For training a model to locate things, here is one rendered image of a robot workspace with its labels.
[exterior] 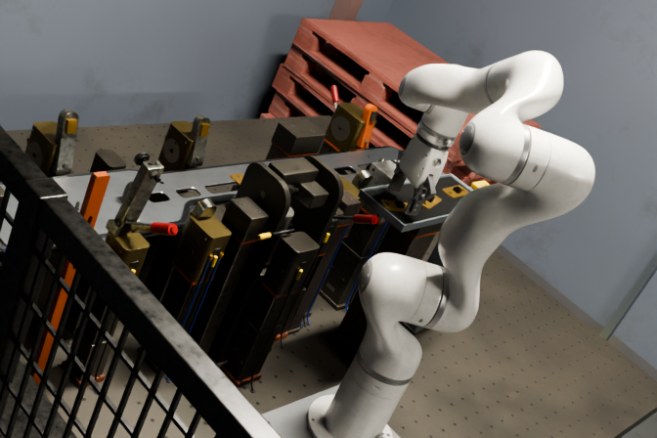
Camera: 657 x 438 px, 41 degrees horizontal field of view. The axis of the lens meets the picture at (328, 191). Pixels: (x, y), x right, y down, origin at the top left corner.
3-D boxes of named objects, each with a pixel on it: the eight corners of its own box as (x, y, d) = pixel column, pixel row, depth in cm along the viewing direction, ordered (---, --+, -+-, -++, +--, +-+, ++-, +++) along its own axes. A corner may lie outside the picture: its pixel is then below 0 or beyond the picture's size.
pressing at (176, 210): (387, 142, 270) (389, 137, 269) (440, 183, 259) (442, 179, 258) (-52, 190, 166) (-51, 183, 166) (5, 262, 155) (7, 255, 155)
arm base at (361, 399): (407, 442, 186) (444, 377, 178) (359, 481, 171) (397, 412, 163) (340, 386, 194) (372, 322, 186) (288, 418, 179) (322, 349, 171)
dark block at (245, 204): (186, 346, 200) (248, 196, 181) (204, 368, 196) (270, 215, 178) (169, 352, 196) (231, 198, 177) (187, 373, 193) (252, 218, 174)
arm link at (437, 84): (445, 87, 154) (389, 107, 183) (524, 116, 158) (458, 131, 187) (459, 39, 155) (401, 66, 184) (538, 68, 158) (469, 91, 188)
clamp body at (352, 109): (304, 195, 284) (347, 97, 268) (332, 219, 278) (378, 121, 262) (285, 197, 278) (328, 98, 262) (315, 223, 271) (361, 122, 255)
